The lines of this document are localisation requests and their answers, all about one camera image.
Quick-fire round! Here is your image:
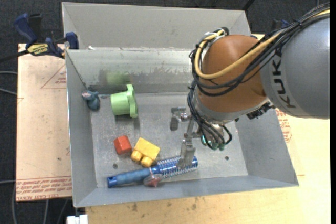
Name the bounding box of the green plastic flanged cup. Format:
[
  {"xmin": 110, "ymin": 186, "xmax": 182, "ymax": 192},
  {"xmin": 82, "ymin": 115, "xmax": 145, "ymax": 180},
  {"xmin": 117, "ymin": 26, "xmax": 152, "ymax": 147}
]
[{"xmin": 110, "ymin": 83, "xmax": 139, "ymax": 119}]

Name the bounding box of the red toy block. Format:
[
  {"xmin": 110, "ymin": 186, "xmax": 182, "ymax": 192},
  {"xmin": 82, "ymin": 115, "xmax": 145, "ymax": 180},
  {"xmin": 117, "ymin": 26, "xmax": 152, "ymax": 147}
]
[{"xmin": 113, "ymin": 135, "xmax": 133, "ymax": 155}]

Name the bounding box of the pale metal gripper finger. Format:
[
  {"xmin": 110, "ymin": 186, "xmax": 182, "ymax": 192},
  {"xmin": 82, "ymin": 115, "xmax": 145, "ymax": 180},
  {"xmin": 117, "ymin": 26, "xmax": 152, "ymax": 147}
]
[
  {"xmin": 178, "ymin": 140, "xmax": 197, "ymax": 169},
  {"xmin": 170, "ymin": 106, "xmax": 191, "ymax": 131}
]

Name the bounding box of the brown cardboard board red print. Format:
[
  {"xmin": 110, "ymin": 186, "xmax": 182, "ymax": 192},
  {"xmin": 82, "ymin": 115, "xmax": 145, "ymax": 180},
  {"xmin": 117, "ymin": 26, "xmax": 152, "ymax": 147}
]
[{"xmin": 15, "ymin": 43, "xmax": 307, "ymax": 202}]

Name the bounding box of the grey metal bin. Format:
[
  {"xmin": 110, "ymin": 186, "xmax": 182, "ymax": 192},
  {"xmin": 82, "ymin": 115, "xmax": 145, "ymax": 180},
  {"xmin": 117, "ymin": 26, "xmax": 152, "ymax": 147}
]
[{"xmin": 61, "ymin": 2, "xmax": 299, "ymax": 208}]

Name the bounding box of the blue-grey toy mouse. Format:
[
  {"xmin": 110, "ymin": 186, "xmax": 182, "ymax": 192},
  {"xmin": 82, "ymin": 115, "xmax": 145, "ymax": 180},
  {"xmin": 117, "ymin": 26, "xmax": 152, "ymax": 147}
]
[{"xmin": 81, "ymin": 90, "xmax": 101, "ymax": 112}]

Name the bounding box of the clear pink spinning top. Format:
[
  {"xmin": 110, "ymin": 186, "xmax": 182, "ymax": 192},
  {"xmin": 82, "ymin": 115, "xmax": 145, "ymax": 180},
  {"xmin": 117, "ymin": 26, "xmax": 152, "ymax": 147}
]
[{"xmin": 143, "ymin": 174, "xmax": 164, "ymax": 188}]

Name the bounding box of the blue handle with spring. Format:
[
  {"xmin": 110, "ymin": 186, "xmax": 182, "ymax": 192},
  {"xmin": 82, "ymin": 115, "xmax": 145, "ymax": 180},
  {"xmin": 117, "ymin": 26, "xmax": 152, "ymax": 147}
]
[{"xmin": 106, "ymin": 155, "xmax": 198, "ymax": 189}]

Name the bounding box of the yellow toy brick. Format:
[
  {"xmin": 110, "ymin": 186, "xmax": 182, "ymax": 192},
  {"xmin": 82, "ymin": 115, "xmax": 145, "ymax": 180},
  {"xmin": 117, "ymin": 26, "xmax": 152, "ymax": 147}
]
[{"xmin": 130, "ymin": 137, "xmax": 161, "ymax": 168}]

